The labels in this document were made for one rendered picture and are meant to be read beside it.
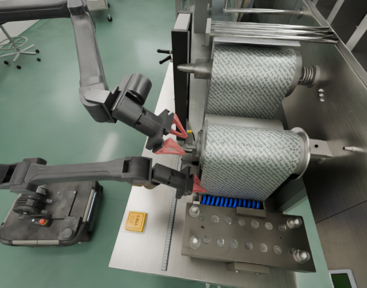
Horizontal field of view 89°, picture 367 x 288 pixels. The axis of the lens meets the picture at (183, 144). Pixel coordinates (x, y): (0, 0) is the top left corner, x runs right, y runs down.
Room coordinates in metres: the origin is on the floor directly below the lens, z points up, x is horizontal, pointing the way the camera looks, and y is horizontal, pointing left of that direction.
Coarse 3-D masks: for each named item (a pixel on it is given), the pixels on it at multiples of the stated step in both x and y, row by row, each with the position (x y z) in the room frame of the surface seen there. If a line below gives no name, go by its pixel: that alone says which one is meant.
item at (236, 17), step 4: (232, 0) 1.00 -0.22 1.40; (236, 0) 0.98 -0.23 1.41; (240, 0) 0.98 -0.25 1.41; (244, 0) 0.98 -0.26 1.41; (248, 0) 0.98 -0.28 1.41; (232, 4) 1.00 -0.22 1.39; (236, 4) 0.99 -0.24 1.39; (240, 4) 0.98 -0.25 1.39; (244, 4) 0.98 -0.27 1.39; (248, 4) 1.00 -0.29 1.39; (232, 16) 1.01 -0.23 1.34; (236, 16) 1.00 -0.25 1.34; (240, 16) 1.00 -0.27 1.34; (232, 20) 1.01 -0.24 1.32; (236, 20) 1.00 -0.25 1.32
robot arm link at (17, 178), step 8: (0, 168) 0.29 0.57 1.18; (8, 168) 0.30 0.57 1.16; (16, 168) 0.29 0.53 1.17; (24, 168) 0.29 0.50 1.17; (0, 176) 0.26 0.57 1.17; (8, 176) 0.29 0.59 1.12; (16, 176) 0.26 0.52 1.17; (24, 176) 0.27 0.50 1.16; (0, 184) 0.25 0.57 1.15; (8, 184) 0.24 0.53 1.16; (16, 184) 0.24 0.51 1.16
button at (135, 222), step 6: (132, 216) 0.21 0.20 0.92; (138, 216) 0.21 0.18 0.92; (144, 216) 0.21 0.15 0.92; (126, 222) 0.19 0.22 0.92; (132, 222) 0.19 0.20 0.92; (138, 222) 0.19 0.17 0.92; (144, 222) 0.19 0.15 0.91; (126, 228) 0.17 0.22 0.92; (132, 228) 0.17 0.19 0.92; (138, 228) 0.17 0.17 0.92
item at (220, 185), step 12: (204, 180) 0.26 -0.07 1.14; (216, 180) 0.26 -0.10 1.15; (228, 180) 0.25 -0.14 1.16; (240, 180) 0.25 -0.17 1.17; (252, 180) 0.24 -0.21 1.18; (264, 180) 0.24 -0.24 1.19; (216, 192) 0.25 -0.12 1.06; (228, 192) 0.25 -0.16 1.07; (240, 192) 0.24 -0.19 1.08; (252, 192) 0.24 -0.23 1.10; (264, 192) 0.24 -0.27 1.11
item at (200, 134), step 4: (200, 132) 0.35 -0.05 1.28; (200, 136) 0.33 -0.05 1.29; (200, 140) 0.31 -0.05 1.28; (196, 144) 0.30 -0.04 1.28; (200, 144) 0.30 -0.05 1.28; (196, 148) 0.30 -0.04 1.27; (200, 148) 0.30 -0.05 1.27; (196, 152) 0.29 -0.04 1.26; (200, 152) 0.29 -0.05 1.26; (196, 156) 0.29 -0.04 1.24; (200, 156) 0.29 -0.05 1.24
